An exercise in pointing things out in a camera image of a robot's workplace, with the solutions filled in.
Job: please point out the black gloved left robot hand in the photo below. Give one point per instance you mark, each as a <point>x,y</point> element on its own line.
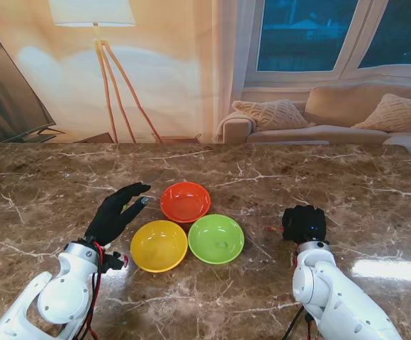
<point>111,216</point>

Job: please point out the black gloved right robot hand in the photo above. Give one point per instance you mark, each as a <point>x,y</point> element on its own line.
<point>304,223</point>

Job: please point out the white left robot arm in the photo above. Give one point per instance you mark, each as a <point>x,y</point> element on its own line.
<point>63,294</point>

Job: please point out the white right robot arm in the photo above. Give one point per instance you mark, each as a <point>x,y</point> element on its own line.
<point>333,297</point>

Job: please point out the yellow plastic bowl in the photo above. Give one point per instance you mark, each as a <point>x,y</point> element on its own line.
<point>159,248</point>

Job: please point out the orange plastic bowl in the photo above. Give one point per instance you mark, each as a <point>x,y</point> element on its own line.
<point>186,203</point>

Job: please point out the beige sofa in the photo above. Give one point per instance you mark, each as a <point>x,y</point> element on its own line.
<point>333,134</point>

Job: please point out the green plastic bowl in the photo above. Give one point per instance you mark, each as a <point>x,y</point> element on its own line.
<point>209,230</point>

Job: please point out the cream knitted pillow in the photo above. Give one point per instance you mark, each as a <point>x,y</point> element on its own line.
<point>397,113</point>
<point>269,115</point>

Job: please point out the dark flat screen television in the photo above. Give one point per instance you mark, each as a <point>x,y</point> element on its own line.
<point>0,88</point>

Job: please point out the sheer cream curtain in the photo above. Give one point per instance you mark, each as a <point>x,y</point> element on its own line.
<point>223,71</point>

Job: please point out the white framed window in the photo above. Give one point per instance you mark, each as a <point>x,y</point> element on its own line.
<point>297,35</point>

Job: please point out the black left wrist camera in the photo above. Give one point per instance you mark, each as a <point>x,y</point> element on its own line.
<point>113,263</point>

